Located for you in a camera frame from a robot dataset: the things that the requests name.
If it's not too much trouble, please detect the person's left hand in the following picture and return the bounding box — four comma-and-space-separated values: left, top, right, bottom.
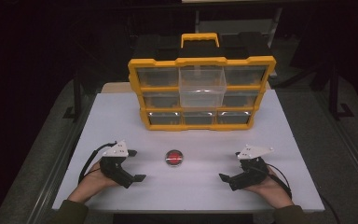
76, 161, 120, 203

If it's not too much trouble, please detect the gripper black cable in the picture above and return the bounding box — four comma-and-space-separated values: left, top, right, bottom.
264, 162, 343, 224
77, 141, 118, 185

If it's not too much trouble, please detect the yellow black drawer organizer cabinet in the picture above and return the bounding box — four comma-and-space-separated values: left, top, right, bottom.
127, 32, 277, 132

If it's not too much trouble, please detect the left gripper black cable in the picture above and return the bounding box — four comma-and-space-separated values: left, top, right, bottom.
77, 141, 118, 185

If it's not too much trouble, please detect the red round tin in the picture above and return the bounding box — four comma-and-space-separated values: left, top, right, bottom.
164, 149, 185, 167

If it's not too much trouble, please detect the set of clear closed drawers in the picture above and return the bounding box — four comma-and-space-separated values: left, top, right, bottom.
135, 65, 268, 126

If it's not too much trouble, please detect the clear plastic drawer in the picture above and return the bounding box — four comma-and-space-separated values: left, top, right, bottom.
178, 65, 227, 109

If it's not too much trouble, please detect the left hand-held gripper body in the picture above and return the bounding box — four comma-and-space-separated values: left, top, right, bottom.
99, 139, 137, 189

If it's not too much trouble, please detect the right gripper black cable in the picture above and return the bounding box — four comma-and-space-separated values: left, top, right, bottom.
264, 162, 343, 224

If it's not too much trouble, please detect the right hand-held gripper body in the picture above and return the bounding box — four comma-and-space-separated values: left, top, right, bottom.
228, 144, 275, 191

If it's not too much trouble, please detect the dark metal stand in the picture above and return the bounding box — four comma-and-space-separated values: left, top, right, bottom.
327, 63, 355, 121
62, 66, 86, 121

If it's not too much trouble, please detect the person's right hand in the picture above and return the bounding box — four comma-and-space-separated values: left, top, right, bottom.
244, 165, 294, 209

